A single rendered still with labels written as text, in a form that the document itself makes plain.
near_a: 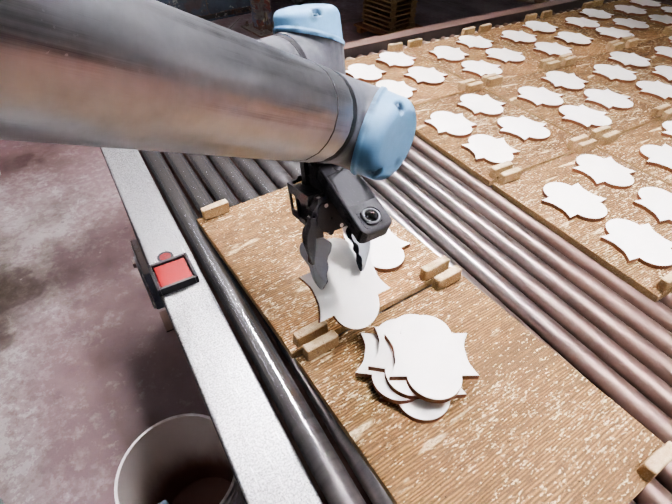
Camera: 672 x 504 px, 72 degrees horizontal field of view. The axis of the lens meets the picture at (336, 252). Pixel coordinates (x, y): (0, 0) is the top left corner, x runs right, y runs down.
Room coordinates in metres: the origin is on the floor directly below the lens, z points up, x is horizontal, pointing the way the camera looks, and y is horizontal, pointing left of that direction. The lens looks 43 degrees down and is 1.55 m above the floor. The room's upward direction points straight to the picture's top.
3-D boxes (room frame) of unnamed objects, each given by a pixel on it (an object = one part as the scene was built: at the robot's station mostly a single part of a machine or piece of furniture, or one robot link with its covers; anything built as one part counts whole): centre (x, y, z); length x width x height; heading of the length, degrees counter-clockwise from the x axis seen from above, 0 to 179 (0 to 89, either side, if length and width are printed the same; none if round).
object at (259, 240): (0.70, 0.04, 0.93); 0.41 x 0.35 x 0.02; 34
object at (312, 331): (0.46, 0.04, 0.95); 0.06 x 0.02 x 0.03; 124
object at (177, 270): (0.62, 0.31, 0.92); 0.06 x 0.06 x 0.01; 30
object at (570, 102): (1.36, -0.72, 0.94); 0.41 x 0.35 x 0.04; 30
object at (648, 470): (0.26, -0.41, 0.95); 0.06 x 0.02 x 0.03; 123
